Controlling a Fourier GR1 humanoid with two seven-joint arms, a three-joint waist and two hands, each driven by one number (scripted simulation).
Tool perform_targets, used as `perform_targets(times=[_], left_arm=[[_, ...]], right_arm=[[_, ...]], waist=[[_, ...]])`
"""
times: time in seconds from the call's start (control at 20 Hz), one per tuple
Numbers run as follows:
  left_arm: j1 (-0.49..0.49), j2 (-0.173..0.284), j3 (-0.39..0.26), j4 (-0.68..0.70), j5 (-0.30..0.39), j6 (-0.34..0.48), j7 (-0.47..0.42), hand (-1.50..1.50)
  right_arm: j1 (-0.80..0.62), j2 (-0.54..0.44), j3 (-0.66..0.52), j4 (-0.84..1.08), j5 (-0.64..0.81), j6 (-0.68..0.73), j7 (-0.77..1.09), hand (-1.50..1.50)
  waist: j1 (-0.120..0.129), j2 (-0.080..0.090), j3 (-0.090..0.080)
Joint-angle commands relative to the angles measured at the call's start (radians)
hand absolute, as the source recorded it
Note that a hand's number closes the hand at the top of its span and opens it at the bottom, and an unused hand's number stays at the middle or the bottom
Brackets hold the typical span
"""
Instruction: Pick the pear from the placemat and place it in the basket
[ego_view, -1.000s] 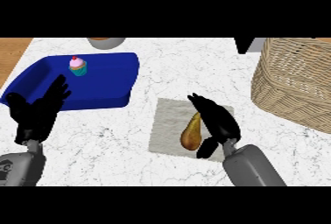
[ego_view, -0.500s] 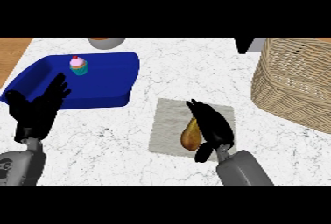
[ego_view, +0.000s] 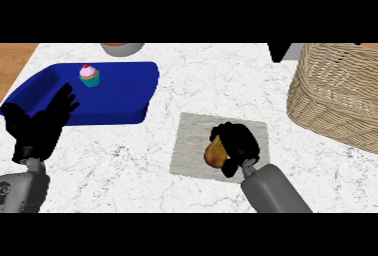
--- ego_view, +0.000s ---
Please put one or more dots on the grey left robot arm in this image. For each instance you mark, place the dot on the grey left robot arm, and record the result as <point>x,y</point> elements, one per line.
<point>22,191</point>

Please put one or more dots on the brown yellow pear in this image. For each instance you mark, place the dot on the brown yellow pear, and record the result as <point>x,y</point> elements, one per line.
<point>214,152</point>

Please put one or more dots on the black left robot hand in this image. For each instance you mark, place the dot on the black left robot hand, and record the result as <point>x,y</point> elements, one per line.
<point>38,126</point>

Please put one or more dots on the blue tray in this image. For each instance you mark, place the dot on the blue tray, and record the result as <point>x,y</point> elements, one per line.
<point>112,93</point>

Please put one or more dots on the pink teal cupcake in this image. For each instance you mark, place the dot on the pink teal cupcake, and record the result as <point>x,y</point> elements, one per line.
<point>88,76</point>

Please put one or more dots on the grey placemat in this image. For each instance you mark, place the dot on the grey placemat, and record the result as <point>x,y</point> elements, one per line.
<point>196,146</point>

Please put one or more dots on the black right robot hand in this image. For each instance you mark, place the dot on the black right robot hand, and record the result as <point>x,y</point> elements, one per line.
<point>239,141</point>

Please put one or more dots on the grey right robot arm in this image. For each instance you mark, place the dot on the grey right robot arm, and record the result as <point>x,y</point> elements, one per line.
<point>270,190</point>

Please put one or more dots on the wicker basket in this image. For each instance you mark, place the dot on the wicker basket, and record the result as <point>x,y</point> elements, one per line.
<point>333,96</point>

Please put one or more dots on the grey bowl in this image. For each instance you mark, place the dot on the grey bowl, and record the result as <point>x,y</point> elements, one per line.
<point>121,48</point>

